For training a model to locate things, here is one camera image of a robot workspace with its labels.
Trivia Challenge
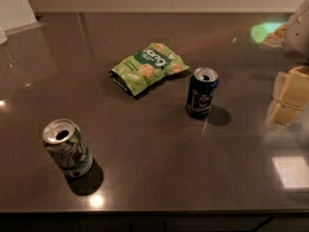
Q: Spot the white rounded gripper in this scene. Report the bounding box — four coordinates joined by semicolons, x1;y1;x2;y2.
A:
273;0;309;108

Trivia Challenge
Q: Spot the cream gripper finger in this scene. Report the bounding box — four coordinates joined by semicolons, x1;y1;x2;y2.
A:
265;101;299;130

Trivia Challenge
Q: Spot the dark blue pepsi can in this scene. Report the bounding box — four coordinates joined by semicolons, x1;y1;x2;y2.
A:
186;67;218;118

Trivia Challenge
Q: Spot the green white soda can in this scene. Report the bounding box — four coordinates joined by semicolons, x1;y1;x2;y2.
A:
42;119;93;178

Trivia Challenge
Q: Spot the green snack bag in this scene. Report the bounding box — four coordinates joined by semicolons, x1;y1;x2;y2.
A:
110;43;189;96

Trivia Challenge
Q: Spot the white object at left edge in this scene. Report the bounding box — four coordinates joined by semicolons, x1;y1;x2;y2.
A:
0;26;8;45

